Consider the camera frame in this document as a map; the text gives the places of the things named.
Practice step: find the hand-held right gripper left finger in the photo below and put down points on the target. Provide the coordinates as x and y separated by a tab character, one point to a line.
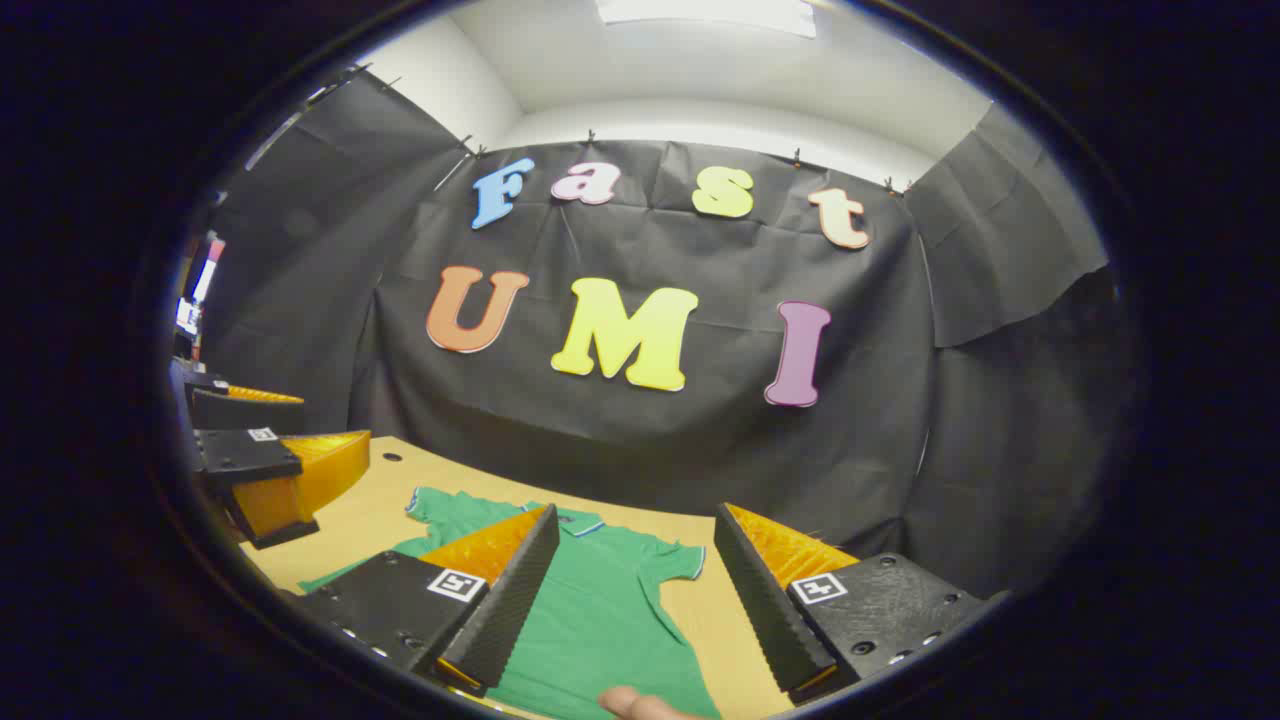
510	610

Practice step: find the green T-shirt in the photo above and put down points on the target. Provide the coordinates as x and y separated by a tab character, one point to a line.
600	600

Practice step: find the black backdrop cloth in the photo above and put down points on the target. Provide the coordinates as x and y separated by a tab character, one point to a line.
700	450

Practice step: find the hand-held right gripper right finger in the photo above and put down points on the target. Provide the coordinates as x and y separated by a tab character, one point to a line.
770	610

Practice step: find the ceiling light panel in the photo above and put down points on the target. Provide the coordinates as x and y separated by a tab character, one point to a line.
705	12

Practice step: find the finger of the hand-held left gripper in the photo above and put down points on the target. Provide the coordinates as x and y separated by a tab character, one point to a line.
245	455
250	412

